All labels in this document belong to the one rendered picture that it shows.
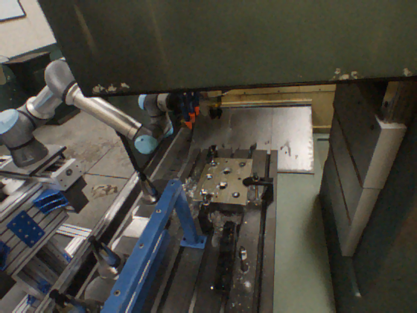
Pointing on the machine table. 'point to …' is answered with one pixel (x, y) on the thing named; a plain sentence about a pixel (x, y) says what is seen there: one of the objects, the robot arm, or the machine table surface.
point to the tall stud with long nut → (243, 258)
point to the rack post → (190, 240)
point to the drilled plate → (225, 202)
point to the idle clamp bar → (224, 277)
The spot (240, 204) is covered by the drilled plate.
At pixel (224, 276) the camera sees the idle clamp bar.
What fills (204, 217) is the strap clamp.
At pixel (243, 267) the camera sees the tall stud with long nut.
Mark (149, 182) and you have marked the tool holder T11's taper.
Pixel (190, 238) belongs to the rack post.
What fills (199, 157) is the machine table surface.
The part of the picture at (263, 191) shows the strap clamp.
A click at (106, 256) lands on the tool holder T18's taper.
